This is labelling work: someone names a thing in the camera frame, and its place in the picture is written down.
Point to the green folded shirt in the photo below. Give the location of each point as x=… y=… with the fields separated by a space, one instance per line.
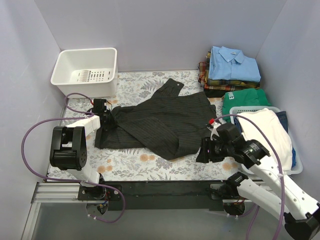
x=245 y=97

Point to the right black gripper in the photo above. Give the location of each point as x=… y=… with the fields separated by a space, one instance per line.
x=206 y=150

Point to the light grey laundry basket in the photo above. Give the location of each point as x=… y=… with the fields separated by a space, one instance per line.
x=297 y=167

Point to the white garment in basket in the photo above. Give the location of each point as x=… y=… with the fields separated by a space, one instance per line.
x=272 y=135

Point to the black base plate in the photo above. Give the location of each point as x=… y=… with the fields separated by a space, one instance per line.
x=212 y=195

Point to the black pinstriped long sleeve shirt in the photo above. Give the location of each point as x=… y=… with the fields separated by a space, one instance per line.
x=169 y=125

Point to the aluminium rail frame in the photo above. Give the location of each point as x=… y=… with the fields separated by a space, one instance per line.
x=57 y=214

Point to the white plastic bin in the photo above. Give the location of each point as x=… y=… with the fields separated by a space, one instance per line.
x=91 y=71

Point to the light blue folded shirt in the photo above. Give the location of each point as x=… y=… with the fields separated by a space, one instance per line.
x=231 y=64

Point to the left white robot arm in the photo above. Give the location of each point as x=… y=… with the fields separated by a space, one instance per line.
x=68 y=151

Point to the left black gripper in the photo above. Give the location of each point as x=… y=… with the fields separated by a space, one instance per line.
x=107 y=119

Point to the plaid folded shirt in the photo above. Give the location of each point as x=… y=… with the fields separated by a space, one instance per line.
x=224 y=85

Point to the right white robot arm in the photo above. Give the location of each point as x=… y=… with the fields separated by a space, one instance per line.
x=297 y=211

